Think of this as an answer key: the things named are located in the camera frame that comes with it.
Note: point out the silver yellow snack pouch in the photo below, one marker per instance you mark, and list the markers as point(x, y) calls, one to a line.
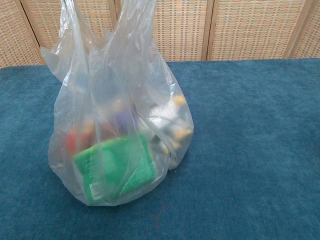
point(162, 120)

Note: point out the red orange packet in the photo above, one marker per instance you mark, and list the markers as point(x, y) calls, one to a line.
point(71, 143)

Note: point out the clear plastic shopping bag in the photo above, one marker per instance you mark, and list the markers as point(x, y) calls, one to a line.
point(112, 82)

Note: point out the blue carpet table cover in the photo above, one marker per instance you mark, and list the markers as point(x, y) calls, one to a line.
point(250, 150)

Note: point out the green box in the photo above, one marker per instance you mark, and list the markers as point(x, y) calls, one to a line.
point(110, 165)

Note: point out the purple brown snack packet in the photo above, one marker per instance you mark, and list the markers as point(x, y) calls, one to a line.
point(122, 122)

